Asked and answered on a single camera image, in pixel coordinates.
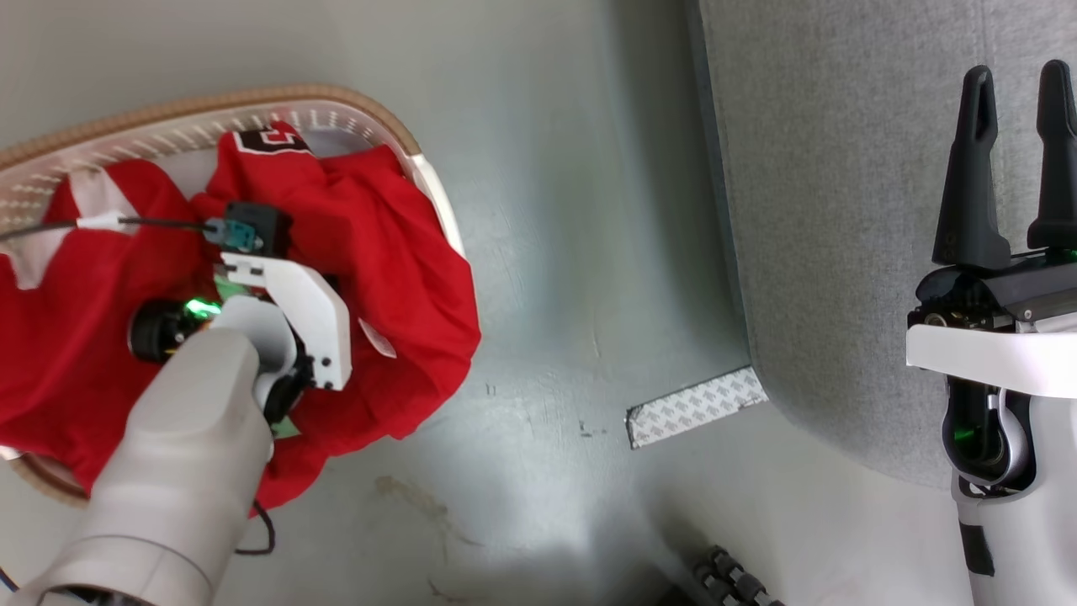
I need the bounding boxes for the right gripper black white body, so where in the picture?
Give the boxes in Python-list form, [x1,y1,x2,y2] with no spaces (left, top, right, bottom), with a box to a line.
[906,247,1077,399]

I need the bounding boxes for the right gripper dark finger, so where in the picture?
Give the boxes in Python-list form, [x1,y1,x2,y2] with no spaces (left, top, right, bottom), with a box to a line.
[1026,59,1077,252]
[931,65,1012,270]

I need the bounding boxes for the white basket with brown rim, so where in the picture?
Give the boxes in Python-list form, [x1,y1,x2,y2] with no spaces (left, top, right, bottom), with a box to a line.
[0,82,466,508]

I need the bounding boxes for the grey fabric sofa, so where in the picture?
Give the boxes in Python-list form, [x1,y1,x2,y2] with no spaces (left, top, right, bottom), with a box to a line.
[686,0,1077,491]

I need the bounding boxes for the white patterned floor tape patch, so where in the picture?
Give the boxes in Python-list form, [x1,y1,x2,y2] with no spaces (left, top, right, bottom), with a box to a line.
[625,366,770,450]

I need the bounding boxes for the red sports jersey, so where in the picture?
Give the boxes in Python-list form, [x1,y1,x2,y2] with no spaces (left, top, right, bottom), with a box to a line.
[0,122,482,513]

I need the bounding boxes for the black ribbed hose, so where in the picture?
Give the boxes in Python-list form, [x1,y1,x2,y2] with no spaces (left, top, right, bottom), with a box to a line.
[692,545,785,606]

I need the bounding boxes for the thin black cable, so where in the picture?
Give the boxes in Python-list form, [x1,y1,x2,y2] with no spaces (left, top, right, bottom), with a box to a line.
[234,500,278,557]
[0,210,213,243]

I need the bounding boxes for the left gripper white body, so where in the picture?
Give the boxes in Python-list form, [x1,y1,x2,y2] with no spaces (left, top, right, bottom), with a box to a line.
[219,252,353,392]

